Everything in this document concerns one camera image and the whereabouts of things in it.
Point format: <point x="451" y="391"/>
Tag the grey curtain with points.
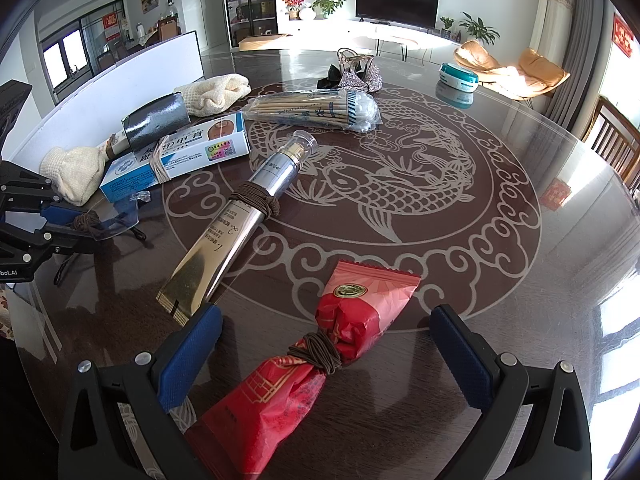
<point x="585" y="35"/>

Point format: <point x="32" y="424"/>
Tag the glass display cabinet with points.
<point x="250" y="5"/>

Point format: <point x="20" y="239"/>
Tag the orange lounge chair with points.
<point x="537" y="67"/>
<point x="475" y="55"/>

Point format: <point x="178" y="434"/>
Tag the cream waffle cloth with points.
<point x="70" y="172"/>
<point x="215" y="91"/>

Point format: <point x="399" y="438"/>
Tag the rhinestone hair claw clip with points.
<point x="357" y="77"/>

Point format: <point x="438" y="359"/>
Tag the red snack packet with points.
<point x="370" y="305"/>

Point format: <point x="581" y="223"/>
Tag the large leafy potted plant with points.
<point x="480" y="27"/>

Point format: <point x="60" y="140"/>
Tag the beige sheer curtain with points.
<point x="550" y="10"/>

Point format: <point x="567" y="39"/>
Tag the red wall hanging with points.
<point x="624" y="35"/>

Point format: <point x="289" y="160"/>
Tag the white television cabinet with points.
<point x="345" y="27"/>

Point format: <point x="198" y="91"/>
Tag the small green potted plant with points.
<point x="446" y="25"/>

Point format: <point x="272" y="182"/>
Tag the brown elastic band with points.
<point x="315" y="352"/>
<point x="160" y="164"/>
<point x="255" y="199"/>
<point x="87" y="222"/>

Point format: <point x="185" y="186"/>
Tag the blue and white box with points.
<point x="200" y="155"/>

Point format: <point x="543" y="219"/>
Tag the cardboard box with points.
<point x="262" y="42"/>

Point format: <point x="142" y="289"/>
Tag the white coffee table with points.
<point x="400" y="40"/>

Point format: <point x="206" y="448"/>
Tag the clear plastic piece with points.
<point x="122" y="217"/>

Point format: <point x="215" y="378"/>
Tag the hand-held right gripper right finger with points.
<point x="465" y="360"/>

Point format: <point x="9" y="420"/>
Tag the wooden chair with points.
<point x="612" y="135"/>

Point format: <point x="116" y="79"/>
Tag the black box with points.
<point x="155" y="120"/>

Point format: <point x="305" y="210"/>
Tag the red flower plant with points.
<point x="295" y="2"/>

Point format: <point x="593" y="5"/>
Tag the teal round container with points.
<point x="457" y="76"/>

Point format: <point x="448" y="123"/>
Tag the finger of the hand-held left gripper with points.
<point x="50" y="242"/>
<point x="56" y="212"/>

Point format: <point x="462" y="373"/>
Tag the black television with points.
<point x="397" y="4"/>

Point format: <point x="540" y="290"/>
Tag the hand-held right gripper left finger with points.
<point x="192" y="355"/>

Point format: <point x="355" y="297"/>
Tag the red window poster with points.
<point x="111" y="25"/>

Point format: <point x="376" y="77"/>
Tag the silver and gold tube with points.
<point x="260" y="195"/>

